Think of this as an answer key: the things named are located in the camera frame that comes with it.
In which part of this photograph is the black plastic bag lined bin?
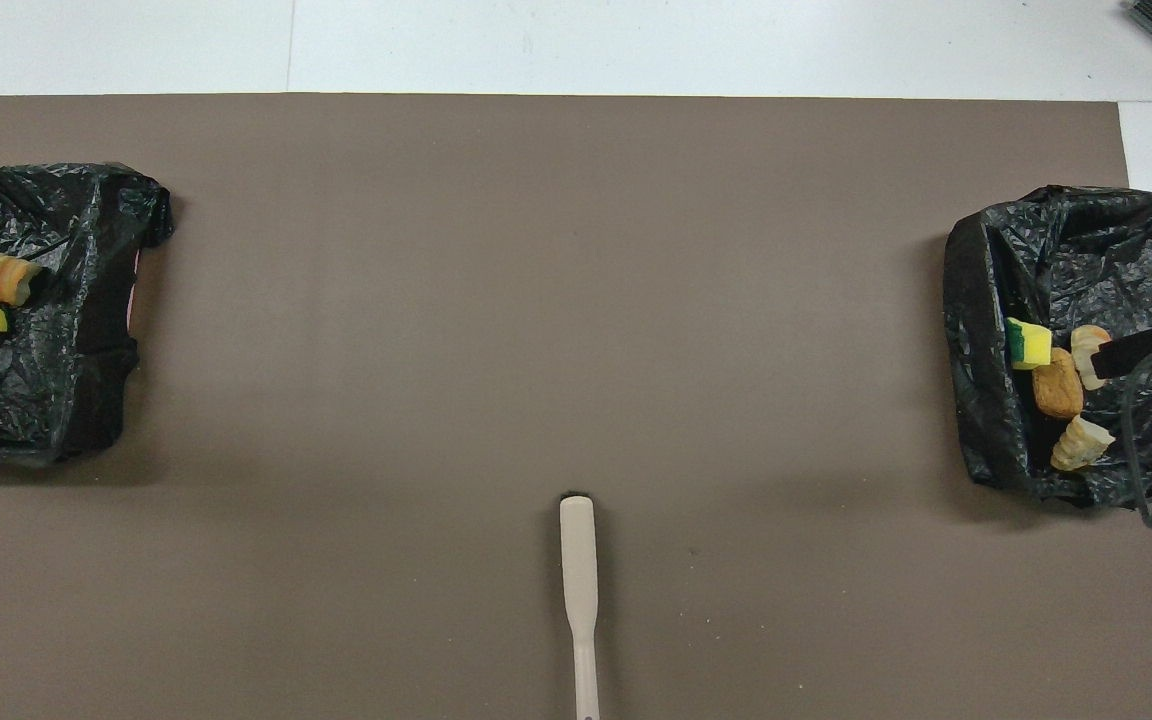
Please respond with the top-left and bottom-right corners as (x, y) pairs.
(0, 162), (177, 469)
(943, 184), (1152, 511)

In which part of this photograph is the yellow green scouring sponge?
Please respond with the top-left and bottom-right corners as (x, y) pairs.
(1004, 317), (1054, 371)

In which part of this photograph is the brown table mat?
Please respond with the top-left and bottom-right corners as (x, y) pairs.
(0, 93), (1152, 720)

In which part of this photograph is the beige hand brush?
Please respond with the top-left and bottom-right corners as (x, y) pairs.
(559, 493), (601, 720)

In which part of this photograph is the brown oval bread roll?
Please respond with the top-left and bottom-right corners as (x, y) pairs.
(1032, 347), (1085, 420)

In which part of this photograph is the pale flaky pastry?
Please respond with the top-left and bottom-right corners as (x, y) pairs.
(1071, 325), (1115, 391)

